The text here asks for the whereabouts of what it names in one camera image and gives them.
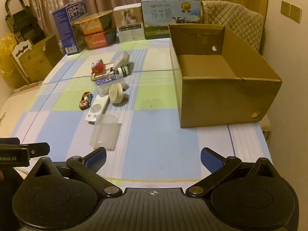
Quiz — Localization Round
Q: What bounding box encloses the red toy figure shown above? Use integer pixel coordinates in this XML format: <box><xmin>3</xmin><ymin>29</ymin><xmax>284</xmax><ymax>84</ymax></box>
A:
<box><xmin>90</xmin><ymin>58</ymin><xmax>106</xmax><ymax>75</ymax></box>

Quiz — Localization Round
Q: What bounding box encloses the beige quilted chair cover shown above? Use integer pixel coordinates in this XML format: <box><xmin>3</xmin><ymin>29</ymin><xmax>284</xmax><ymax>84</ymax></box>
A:
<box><xmin>201</xmin><ymin>0</ymin><xmax>271</xmax><ymax>131</ymax></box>

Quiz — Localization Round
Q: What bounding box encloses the dark blue milk carton box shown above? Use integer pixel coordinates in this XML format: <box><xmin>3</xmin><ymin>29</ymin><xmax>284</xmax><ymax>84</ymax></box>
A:
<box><xmin>52</xmin><ymin>0</ymin><xmax>88</xmax><ymax>56</ymax></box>

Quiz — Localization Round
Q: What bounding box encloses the clear plastic box blue label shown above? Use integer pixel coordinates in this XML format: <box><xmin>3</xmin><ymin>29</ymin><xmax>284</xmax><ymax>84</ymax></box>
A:
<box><xmin>95</xmin><ymin>76</ymin><xmax>127</xmax><ymax>96</ymax></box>

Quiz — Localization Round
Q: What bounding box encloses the beige wall socket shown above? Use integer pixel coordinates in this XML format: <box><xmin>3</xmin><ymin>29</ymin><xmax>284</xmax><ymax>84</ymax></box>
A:
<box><xmin>290</xmin><ymin>4</ymin><xmax>302</xmax><ymax>23</ymax></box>
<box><xmin>280</xmin><ymin>1</ymin><xmax>291</xmax><ymax>17</ymax></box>

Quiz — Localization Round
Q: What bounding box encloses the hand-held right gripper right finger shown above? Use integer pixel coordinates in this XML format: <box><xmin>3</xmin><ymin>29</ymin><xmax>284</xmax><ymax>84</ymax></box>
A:
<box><xmin>185</xmin><ymin>147</ymin><xmax>277</xmax><ymax>197</ymax></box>

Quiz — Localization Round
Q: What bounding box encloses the white appliance box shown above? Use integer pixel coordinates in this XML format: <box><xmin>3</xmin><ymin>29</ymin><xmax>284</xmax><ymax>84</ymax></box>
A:
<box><xmin>113</xmin><ymin>3</ymin><xmax>146</xmax><ymax>42</ymax></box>

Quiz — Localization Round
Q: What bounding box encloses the yellow plastic bag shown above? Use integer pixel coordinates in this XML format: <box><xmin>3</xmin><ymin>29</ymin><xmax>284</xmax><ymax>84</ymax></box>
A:
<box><xmin>0</xmin><ymin>32</ymin><xmax>24</xmax><ymax>89</ymax></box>

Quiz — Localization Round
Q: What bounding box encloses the small toy car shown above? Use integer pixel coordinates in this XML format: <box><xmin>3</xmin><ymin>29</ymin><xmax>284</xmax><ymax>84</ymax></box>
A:
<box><xmin>78</xmin><ymin>91</ymin><xmax>94</xmax><ymax>111</ymax></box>

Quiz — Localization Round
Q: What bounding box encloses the black orange noodle bowl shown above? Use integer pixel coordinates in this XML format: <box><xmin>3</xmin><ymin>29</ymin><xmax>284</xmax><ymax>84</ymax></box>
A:
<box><xmin>73</xmin><ymin>10</ymin><xmax>116</xmax><ymax>36</ymax></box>

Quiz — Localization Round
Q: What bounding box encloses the white remote control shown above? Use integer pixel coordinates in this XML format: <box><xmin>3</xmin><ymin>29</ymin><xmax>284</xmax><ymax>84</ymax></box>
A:
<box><xmin>85</xmin><ymin>96</ymin><xmax>109</xmax><ymax>125</ymax></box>

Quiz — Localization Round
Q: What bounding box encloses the cardboard carton white handle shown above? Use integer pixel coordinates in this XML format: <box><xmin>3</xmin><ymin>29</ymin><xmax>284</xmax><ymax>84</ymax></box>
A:
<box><xmin>10</xmin><ymin>34</ymin><xmax>63</xmax><ymax>85</ymax></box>

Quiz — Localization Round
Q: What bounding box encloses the clear plastic cup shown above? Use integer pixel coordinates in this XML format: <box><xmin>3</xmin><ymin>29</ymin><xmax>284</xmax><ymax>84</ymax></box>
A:
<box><xmin>90</xmin><ymin>115</ymin><xmax>123</xmax><ymax>151</ymax></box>

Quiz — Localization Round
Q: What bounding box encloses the checked bed sheet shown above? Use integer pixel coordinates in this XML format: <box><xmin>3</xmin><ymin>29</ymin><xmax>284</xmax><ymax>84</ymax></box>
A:
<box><xmin>0</xmin><ymin>37</ymin><xmax>273</xmax><ymax>181</ymax></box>

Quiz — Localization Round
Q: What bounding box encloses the cream tape roll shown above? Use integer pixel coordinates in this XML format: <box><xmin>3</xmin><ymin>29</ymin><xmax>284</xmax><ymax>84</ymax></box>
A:
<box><xmin>109</xmin><ymin>83</ymin><xmax>124</xmax><ymax>105</ymax></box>

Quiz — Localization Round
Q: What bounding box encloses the black folding rack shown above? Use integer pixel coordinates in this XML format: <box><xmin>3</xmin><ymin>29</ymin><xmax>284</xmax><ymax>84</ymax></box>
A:
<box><xmin>5</xmin><ymin>0</ymin><xmax>46</xmax><ymax>46</ymax></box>

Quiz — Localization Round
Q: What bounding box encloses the light blue milk carton box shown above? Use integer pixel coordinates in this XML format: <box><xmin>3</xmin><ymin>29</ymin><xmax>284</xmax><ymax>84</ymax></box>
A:
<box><xmin>141</xmin><ymin>0</ymin><xmax>202</xmax><ymax>40</ymax></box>

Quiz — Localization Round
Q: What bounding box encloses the red noodle bowl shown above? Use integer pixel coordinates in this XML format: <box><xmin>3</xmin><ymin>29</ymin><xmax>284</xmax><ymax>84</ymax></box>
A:
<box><xmin>80</xmin><ymin>29</ymin><xmax>118</xmax><ymax>50</ymax></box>

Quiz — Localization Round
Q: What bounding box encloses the large cardboard box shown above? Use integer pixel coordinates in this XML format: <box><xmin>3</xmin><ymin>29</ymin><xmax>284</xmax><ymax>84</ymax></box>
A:
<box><xmin>168</xmin><ymin>23</ymin><xmax>283</xmax><ymax>128</ymax></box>

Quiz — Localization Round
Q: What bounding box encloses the white square night light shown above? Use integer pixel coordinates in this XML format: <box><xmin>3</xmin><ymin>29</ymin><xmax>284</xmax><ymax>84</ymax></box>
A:
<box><xmin>113</xmin><ymin>50</ymin><xmax>130</xmax><ymax>70</ymax></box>

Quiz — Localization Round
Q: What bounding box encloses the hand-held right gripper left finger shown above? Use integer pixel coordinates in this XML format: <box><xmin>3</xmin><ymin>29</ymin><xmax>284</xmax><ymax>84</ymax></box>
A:
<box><xmin>31</xmin><ymin>147</ymin><xmax>123</xmax><ymax>197</ymax></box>

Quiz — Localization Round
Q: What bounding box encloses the small green label bottle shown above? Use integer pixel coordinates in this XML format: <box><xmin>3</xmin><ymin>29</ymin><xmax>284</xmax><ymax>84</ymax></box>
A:
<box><xmin>115</xmin><ymin>65</ymin><xmax>130</xmax><ymax>77</ymax></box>

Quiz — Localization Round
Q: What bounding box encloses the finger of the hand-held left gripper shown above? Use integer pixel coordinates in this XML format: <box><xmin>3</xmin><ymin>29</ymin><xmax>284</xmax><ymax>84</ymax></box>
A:
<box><xmin>22</xmin><ymin>142</ymin><xmax>50</xmax><ymax>156</ymax></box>
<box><xmin>0</xmin><ymin>138</ymin><xmax>21</xmax><ymax>145</ymax></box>

